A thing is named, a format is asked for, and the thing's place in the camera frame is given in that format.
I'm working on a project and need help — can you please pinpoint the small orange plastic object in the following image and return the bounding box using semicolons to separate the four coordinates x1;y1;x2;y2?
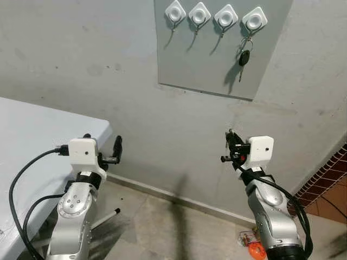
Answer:
239;230;268;260

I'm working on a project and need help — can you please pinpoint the white table leg black cap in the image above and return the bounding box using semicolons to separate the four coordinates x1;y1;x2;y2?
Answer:
89;209;121;231

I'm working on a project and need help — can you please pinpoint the grey hook board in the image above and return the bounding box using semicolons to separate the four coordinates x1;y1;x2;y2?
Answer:
153;0;294;102

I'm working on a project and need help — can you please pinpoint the white folding table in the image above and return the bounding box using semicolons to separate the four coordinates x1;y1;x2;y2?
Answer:
0;96;113;260

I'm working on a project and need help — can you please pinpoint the black car key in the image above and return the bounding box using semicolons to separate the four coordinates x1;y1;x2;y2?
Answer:
237;37;254;83

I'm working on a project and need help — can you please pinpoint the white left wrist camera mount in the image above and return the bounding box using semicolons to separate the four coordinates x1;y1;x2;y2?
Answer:
68;138;108;180

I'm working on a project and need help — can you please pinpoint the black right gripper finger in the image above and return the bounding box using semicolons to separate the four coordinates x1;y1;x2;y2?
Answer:
225;129;246;150

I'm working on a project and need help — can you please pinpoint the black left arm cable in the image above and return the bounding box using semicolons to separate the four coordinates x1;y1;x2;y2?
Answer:
8;144;70;255
21;193;67;260

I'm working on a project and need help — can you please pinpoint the thin black floor cable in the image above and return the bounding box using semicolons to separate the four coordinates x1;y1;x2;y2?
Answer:
320;194;347;218

